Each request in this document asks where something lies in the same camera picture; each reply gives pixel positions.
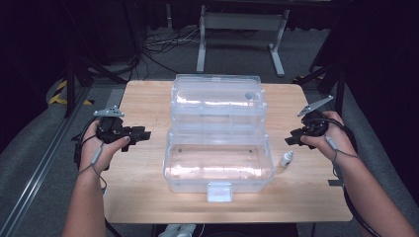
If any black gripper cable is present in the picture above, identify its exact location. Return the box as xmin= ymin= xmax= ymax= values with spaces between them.
xmin=304 ymin=110 xmax=383 ymax=237
xmin=71 ymin=116 xmax=124 ymax=237

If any yellow black floor tape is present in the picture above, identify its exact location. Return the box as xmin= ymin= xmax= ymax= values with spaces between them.
xmin=47 ymin=80 xmax=95 ymax=107

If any grey right wrist strap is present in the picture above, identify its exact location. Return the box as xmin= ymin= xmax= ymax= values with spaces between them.
xmin=324 ymin=133 xmax=364 ymax=179

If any black metal stand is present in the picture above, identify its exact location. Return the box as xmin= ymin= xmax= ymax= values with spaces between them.
xmin=292 ymin=62 xmax=348 ymax=117
xmin=62 ymin=53 xmax=128 ymax=119

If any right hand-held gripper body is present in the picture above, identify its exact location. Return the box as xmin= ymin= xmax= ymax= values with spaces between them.
xmin=296 ymin=95 xmax=335 ymax=138

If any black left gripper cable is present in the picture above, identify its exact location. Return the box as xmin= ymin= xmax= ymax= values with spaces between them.
xmin=71 ymin=116 xmax=124 ymax=237

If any white metal desk frame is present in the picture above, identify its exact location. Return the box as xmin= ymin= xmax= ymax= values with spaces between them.
xmin=196 ymin=4 xmax=291 ymax=79

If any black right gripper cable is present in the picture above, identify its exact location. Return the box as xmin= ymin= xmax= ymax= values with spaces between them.
xmin=304 ymin=110 xmax=383 ymax=237

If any person's left hand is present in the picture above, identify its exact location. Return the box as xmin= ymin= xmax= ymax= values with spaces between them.
xmin=79 ymin=118 xmax=131 ymax=174

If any person's right hand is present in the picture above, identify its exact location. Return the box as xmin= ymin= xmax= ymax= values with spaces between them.
xmin=299 ymin=111 xmax=359 ymax=163

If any person's white shoe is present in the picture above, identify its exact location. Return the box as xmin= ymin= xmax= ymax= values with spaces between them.
xmin=157 ymin=223 xmax=198 ymax=237

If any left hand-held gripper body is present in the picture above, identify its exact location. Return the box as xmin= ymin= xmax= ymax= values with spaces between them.
xmin=93 ymin=106 xmax=133 ymax=144

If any bundle of floor cables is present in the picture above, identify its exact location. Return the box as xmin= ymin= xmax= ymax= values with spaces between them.
xmin=141 ymin=25 xmax=203 ymax=75

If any grey left wrist strap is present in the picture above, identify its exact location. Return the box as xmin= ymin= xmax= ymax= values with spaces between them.
xmin=77 ymin=142 xmax=109 ymax=196

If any clear plastic storage box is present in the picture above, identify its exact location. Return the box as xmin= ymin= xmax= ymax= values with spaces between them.
xmin=162 ymin=73 xmax=276 ymax=202

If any metal floor rail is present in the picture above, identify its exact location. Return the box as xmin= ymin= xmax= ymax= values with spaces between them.
xmin=0 ymin=86 xmax=92 ymax=237

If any grey wrist strap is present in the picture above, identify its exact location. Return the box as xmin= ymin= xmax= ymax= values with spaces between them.
xmin=324 ymin=133 xmax=364 ymax=179
xmin=77 ymin=142 xmax=109 ymax=196

